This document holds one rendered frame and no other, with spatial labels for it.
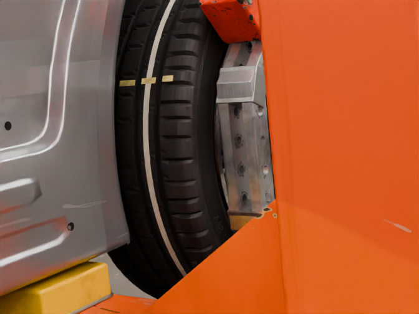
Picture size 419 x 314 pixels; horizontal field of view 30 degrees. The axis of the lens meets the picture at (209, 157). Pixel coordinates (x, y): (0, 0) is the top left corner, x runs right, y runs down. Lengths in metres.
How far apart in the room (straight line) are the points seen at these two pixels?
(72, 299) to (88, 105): 0.26
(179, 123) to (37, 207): 0.26
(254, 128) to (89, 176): 0.25
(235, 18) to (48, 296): 0.47
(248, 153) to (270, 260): 0.36
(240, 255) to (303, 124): 0.17
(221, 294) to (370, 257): 0.20
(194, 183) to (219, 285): 0.33
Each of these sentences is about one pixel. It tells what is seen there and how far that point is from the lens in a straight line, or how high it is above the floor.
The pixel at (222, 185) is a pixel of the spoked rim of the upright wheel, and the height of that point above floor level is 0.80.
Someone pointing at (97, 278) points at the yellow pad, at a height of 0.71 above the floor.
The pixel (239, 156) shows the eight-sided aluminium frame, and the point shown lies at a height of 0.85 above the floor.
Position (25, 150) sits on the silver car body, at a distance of 1.02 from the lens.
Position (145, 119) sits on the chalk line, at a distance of 1.18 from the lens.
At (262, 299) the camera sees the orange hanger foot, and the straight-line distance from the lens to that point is 0.83.
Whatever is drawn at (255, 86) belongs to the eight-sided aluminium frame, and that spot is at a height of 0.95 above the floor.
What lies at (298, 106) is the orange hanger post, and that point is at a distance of 0.74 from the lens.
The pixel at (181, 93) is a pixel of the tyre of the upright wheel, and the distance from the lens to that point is 1.15.
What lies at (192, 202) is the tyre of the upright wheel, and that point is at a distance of 1.17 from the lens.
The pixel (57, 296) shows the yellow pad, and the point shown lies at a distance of 1.06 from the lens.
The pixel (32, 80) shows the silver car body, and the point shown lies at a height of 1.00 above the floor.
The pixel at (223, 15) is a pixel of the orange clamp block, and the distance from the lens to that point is 1.16.
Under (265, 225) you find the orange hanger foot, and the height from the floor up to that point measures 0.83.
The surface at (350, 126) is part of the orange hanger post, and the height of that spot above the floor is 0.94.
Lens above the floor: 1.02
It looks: 8 degrees down
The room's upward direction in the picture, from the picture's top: 6 degrees counter-clockwise
